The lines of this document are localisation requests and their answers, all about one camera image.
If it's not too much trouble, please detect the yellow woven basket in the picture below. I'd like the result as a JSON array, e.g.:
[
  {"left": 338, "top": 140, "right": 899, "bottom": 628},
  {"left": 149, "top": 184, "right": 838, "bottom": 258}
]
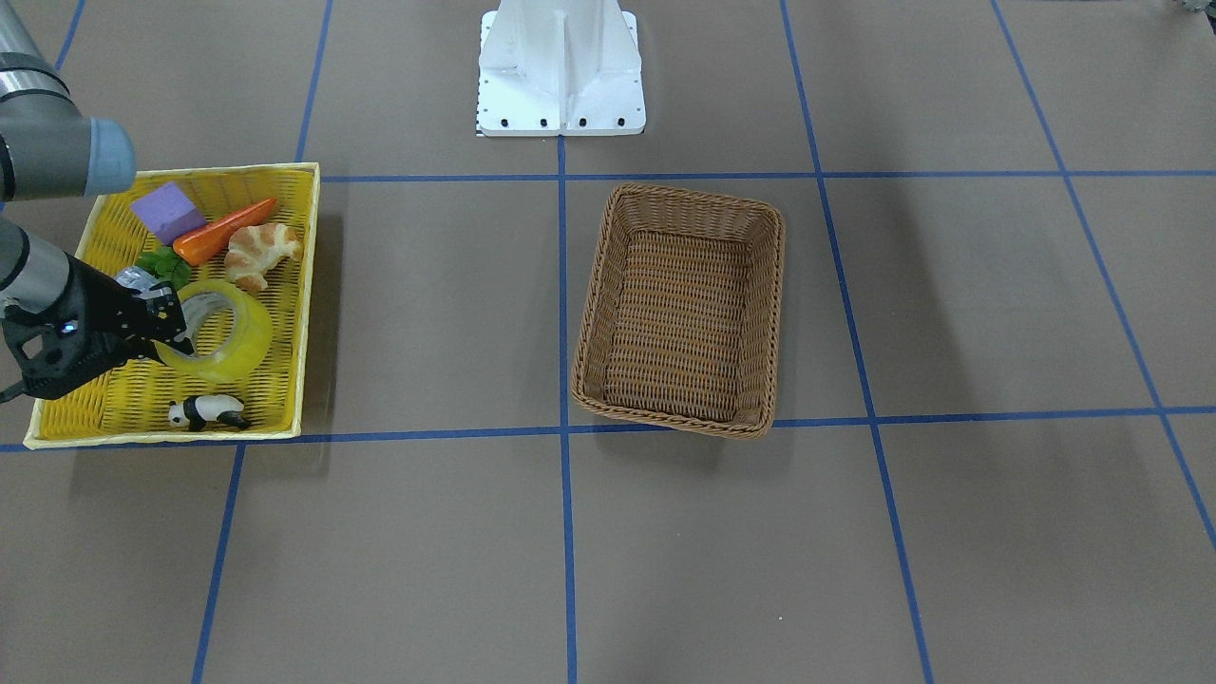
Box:
[{"left": 26, "top": 161, "right": 321, "bottom": 449}]

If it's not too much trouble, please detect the brown wicker basket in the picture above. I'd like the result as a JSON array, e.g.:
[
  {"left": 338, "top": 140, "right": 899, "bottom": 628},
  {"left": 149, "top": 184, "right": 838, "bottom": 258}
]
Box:
[{"left": 570, "top": 183, "right": 787, "bottom": 439}]

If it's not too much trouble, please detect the small black-capped jar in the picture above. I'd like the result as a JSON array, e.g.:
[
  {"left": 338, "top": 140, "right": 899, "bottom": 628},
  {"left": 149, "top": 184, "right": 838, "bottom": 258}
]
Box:
[{"left": 114, "top": 267, "right": 158, "bottom": 292}]

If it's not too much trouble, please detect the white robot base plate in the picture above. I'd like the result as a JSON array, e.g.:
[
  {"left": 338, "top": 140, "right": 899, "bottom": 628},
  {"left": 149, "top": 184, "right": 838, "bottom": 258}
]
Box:
[{"left": 475, "top": 1, "right": 647, "bottom": 138}]

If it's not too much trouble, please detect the toy croissant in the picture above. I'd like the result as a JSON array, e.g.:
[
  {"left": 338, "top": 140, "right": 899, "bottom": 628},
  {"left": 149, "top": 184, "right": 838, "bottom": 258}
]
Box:
[{"left": 224, "top": 222, "right": 304, "bottom": 295}]

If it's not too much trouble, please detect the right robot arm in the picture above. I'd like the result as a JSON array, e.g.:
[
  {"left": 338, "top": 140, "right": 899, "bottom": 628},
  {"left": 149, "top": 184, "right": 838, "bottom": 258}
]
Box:
[{"left": 1, "top": 2, "right": 195, "bottom": 402}]

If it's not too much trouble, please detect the yellow tape roll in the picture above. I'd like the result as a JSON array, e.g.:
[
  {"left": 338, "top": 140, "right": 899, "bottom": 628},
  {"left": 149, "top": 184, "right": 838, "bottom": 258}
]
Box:
[{"left": 153, "top": 277, "right": 274, "bottom": 385}]

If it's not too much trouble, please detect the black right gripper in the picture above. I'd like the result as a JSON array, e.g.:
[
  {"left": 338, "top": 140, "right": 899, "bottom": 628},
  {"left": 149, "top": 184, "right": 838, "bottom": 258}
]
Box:
[{"left": 2, "top": 256, "right": 196, "bottom": 402}]

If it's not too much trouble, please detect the panda figurine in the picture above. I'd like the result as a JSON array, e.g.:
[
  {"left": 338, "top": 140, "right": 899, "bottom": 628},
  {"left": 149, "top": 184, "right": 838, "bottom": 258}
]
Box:
[{"left": 167, "top": 394, "right": 252, "bottom": 432}]

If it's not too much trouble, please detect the toy carrot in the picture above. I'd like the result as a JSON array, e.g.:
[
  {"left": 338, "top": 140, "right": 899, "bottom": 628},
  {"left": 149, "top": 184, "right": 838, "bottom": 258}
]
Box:
[{"left": 134, "top": 198, "right": 278, "bottom": 288}]

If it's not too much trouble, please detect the purple foam block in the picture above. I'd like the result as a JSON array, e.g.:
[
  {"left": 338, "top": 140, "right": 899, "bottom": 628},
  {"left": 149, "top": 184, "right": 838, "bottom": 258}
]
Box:
[{"left": 130, "top": 181, "right": 208, "bottom": 246}]

